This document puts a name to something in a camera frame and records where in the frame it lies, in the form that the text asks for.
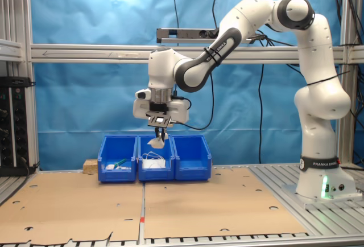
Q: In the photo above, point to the black gripper camera mount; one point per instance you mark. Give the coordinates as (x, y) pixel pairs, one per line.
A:
(159, 120)

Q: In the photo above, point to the black flat box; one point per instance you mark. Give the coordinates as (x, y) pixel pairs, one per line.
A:
(14, 81)

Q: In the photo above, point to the stack of white masks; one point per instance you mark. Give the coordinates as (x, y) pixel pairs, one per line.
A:
(153, 164)

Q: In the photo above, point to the blue plastic bin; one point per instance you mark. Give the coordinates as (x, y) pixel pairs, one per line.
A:
(193, 170)
(156, 174)
(118, 176)

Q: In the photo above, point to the white printed gauze packet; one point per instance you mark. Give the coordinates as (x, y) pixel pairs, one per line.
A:
(156, 143)

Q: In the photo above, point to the green plastic tube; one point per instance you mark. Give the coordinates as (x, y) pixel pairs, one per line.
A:
(120, 161)

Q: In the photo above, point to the chipboard block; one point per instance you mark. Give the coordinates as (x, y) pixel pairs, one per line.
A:
(91, 166)

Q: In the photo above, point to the black socket strip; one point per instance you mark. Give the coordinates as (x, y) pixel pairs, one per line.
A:
(20, 127)
(5, 127)

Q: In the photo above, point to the long white printed packet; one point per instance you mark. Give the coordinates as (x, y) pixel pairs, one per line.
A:
(109, 167)

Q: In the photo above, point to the aluminium frame post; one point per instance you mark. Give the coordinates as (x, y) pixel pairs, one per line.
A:
(348, 102)
(17, 10)

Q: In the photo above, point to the grey power strip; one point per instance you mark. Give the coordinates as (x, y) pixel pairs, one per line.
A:
(185, 34)

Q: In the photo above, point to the horizontal aluminium beam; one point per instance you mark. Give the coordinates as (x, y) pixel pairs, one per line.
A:
(85, 53)

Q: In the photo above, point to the brown cardboard sheet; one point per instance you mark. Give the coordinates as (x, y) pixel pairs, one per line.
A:
(213, 201)
(71, 201)

